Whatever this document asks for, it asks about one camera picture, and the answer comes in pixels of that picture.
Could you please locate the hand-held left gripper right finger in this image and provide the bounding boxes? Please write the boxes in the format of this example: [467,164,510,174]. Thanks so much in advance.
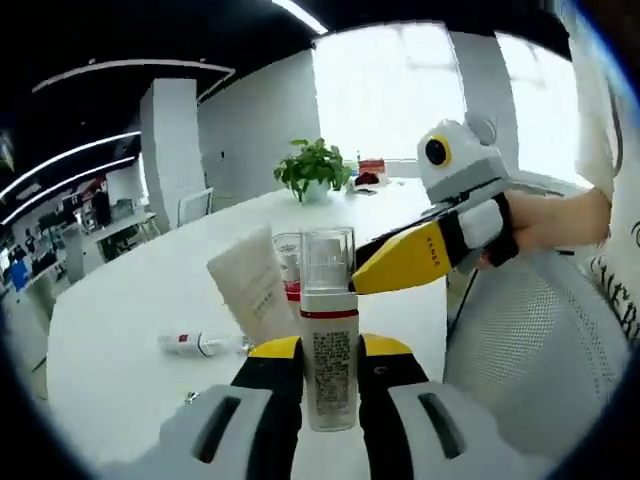
[357,332,544,480]

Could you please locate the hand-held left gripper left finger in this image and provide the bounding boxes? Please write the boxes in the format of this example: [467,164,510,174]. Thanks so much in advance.
[134,335,307,480]

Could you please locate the red-banded white skincare bottle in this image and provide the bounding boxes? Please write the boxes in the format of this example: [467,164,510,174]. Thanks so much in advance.
[298,227,362,434]

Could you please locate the black-banded white skincare bottle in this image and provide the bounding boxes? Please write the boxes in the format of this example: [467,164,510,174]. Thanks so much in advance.
[158,328,254,358]

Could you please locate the tall red-collared skincare bottle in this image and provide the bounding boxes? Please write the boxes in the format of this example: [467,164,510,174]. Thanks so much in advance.
[271,232,307,304]

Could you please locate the white skincare tube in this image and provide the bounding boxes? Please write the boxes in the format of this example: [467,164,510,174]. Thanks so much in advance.
[206,225,301,347]

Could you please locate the person's right hand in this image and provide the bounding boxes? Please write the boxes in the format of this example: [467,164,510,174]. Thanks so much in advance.
[476,189,560,271]

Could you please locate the red and white box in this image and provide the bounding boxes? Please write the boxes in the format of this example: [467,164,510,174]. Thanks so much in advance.
[347,157,391,194]

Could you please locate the potted green plant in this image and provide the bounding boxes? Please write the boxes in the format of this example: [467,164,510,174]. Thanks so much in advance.
[273,138,354,205]

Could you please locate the grey mesh office chair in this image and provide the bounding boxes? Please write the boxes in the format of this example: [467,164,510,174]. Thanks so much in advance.
[442,172,634,466]

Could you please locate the white printed t-shirt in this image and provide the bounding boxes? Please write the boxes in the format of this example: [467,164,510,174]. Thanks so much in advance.
[567,19,640,346]

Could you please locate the white chair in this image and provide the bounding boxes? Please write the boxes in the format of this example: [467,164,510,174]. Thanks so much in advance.
[177,188,215,230]

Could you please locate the long ceiling light strip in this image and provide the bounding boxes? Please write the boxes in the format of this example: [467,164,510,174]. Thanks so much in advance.
[0,155,137,225]
[0,130,143,200]

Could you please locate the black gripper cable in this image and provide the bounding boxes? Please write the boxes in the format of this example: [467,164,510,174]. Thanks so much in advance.
[448,267,482,346]

